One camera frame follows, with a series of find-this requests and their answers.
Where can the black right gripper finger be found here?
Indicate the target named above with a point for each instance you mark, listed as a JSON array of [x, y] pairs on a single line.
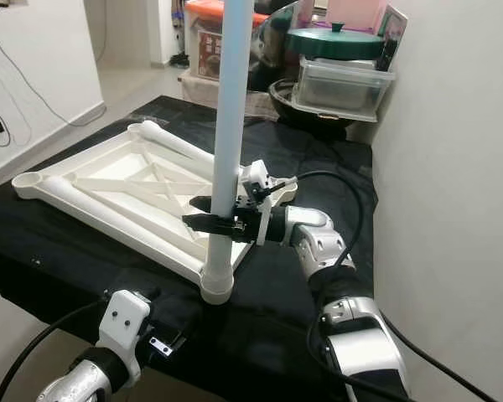
[[205, 204], [218, 226]]

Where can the white plastic table top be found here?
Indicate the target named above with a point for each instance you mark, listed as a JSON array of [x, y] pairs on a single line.
[[109, 172]]

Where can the black tablecloth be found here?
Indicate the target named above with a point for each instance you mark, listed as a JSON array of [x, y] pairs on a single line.
[[84, 276]]

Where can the beige low platform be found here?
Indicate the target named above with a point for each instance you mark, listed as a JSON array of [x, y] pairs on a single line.
[[210, 96]]

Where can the dark metal wok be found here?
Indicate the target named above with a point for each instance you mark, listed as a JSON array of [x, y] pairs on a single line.
[[285, 105]]

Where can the clear storage box orange lid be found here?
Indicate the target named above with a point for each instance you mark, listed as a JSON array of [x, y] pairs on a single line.
[[205, 46]]

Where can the clear plastic storage box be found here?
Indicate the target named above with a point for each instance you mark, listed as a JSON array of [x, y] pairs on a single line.
[[344, 92]]

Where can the green pot lid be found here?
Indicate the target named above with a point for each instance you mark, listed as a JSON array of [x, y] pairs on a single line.
[[335, 42]]

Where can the pink plastic container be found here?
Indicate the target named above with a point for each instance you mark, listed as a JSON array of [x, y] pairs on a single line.
[[356, 12]]

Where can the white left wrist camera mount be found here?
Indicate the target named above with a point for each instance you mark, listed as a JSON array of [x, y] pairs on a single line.
[[124, 322]]

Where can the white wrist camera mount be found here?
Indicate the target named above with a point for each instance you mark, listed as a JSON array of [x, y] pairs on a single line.
[[258, 176], [124, 322]]

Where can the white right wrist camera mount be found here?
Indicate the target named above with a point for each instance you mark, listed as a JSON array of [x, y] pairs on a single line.
[[258, 176]]

